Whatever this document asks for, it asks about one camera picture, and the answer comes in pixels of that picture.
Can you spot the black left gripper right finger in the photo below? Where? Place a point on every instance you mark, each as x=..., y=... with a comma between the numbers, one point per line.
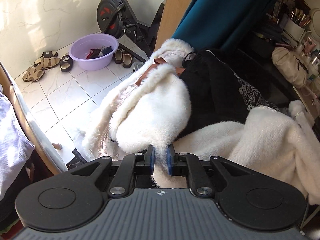
x=189, y=166

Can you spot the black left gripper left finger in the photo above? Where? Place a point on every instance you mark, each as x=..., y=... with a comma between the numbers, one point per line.
x=129, y=169

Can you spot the white fuzzy knit sweater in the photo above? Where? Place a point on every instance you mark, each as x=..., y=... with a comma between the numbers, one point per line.
x=272, y=143

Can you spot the white folded clothes stack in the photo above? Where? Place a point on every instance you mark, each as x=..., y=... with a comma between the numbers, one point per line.
x=16, y=148

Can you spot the white fluffy fur coat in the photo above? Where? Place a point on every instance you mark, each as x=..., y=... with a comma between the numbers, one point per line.
x=151, y=107

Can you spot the tan leather chair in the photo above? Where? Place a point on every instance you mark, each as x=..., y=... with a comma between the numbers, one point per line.
x=43, y=146

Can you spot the black garment pile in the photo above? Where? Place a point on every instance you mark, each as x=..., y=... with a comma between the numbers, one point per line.
x=216, y=92

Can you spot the brown flat shoe right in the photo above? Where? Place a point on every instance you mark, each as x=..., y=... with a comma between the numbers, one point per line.
x=127, y=60

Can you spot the brown flat shoe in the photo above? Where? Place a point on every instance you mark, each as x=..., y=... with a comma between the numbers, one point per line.
x=127, y=60
x=118, y=56

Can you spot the brown flat shoe left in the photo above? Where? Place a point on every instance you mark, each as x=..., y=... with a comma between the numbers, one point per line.
x=118, y=56

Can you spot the purple plastic basin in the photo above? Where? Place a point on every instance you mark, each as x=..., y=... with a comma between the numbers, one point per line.
x=94, y=52

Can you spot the black slide slipper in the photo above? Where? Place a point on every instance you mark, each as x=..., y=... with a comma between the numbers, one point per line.
x=66, y=63

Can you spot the tan sandal near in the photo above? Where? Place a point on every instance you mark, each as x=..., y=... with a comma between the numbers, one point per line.
x=33, y=75

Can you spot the tan sandal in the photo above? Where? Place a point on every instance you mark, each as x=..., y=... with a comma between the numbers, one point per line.
x=47, y=63
x=33, y=75

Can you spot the tan sandal far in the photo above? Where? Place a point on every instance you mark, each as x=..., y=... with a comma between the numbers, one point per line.
x=47, y=63

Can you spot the beige bag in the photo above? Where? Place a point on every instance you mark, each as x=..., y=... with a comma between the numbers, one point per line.
x=291, y=67

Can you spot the black exercise bike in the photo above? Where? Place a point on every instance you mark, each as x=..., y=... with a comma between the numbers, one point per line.
x=117, y=18

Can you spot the teal curtain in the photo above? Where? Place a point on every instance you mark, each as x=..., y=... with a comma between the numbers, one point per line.
x=217, y=23

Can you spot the makeup brush holder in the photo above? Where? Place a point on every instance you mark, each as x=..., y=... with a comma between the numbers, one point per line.
x=292, y=16

